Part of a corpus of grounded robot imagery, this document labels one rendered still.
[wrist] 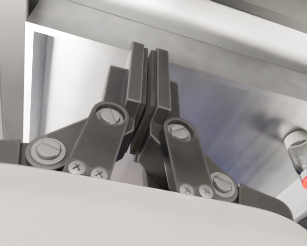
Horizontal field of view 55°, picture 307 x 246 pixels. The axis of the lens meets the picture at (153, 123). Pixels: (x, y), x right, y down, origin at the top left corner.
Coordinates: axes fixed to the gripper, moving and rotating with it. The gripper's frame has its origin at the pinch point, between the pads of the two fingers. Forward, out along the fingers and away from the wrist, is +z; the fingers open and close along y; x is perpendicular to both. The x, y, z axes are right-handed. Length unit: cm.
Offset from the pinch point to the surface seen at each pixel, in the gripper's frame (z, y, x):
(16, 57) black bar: 6.1, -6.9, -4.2
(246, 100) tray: 7.9, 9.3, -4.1
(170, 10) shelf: 8.2, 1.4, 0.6
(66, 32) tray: 4.6, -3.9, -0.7
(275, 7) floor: 96, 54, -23
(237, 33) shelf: 8.1, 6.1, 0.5
